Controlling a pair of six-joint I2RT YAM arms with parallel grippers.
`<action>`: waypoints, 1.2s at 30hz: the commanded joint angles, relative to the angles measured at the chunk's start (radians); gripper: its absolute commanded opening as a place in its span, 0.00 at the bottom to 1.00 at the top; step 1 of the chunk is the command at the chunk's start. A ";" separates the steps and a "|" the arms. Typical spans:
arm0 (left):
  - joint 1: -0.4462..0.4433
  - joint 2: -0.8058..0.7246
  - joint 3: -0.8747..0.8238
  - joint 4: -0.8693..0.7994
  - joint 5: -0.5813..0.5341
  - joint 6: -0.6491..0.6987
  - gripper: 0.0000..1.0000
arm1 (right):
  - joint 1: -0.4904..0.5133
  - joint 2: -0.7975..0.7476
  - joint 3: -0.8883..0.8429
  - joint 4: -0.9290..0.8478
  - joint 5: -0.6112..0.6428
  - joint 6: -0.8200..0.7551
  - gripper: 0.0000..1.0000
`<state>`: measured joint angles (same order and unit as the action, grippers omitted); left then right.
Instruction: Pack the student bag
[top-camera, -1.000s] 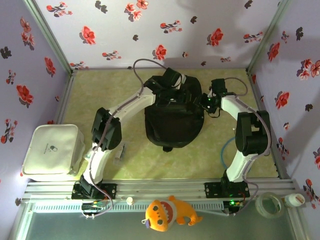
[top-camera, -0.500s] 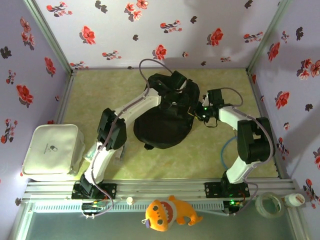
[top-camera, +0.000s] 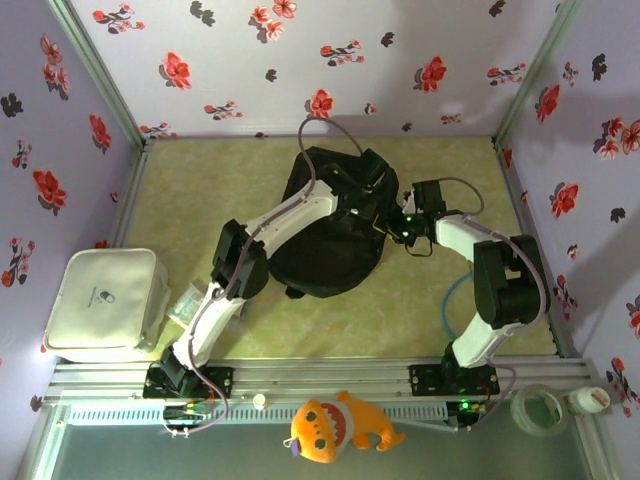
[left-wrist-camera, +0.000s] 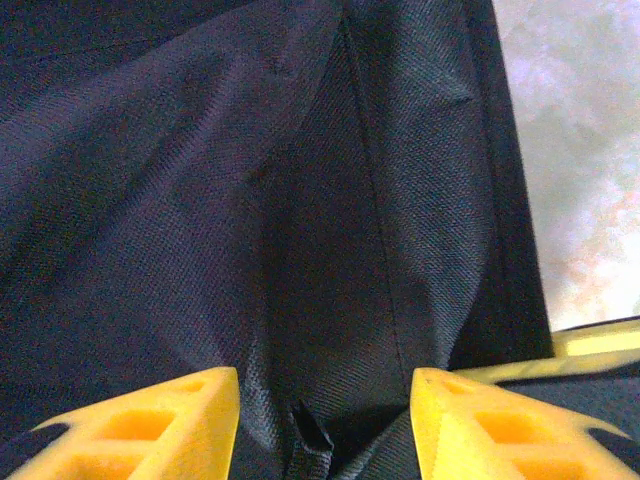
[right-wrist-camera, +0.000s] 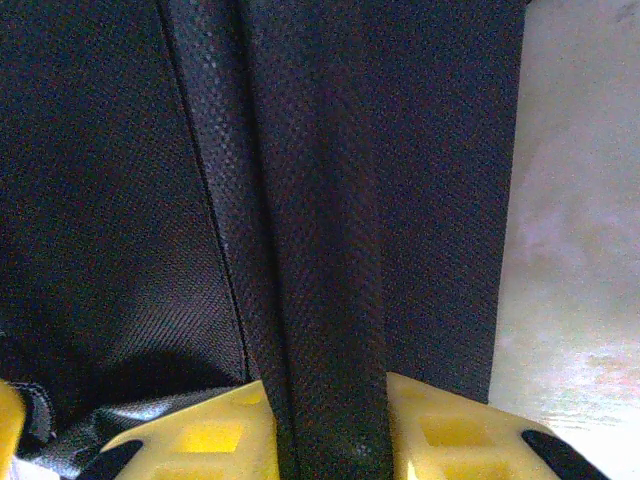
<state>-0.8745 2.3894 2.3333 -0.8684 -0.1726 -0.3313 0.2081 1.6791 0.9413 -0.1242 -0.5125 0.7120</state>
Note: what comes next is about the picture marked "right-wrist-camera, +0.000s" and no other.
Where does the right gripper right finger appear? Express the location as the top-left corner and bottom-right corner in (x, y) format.
(387, 372), (614, 480)

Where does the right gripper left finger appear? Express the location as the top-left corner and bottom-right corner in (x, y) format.
(97, 379), (279, 480)

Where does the black backpack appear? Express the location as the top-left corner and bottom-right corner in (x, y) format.
(0, 0), (525, 480)

